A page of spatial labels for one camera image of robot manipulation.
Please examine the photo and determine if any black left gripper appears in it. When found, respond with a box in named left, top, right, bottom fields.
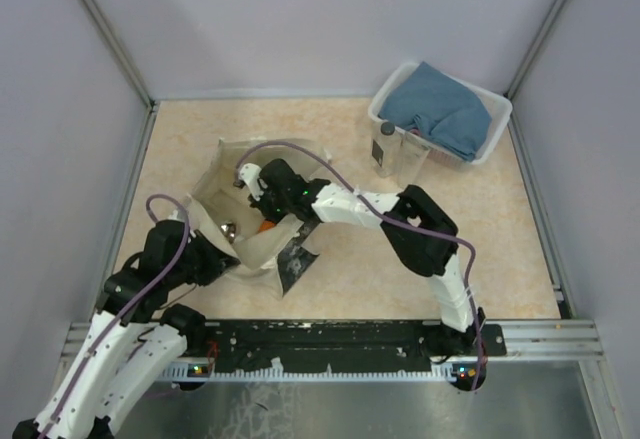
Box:
left=166, top=228, right=240, bottom=288

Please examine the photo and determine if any cream canvas tote bag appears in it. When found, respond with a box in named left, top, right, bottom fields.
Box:
left=185, top=139, right=318, bottom=299

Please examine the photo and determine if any clear square bottle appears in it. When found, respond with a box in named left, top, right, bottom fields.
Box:
left=371, top=121, right=402, bottom=178

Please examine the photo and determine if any grey tube white cap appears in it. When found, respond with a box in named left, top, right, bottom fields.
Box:
left=396, top=132, right=430, bottom=189

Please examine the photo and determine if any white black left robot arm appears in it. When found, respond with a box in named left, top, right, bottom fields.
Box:
left=12, top=219, right=240, bottom=438

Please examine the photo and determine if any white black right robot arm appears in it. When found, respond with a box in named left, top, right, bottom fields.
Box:
left=238, top=159, right=482, bottom=355

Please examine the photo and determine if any orange blue tube in bag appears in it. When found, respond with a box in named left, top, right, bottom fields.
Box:
left=259, top=220, right=275, bottom=233

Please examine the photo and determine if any blue folded towel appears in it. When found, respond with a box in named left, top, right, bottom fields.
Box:
left=379, top=62, right=491, bottom=162

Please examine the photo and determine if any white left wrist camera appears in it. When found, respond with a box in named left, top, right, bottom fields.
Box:
left=168, top=209, right=189, bottom=222

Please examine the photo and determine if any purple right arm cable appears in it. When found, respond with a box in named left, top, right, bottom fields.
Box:
left=234, top=141, right=489, bottom=393

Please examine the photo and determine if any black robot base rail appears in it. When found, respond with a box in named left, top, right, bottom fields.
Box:
left=159, top=320, right=507, bottom=391

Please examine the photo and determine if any aluminium frame rail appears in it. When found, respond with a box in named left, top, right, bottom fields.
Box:
left=54, top=0, right=154, bottom=108

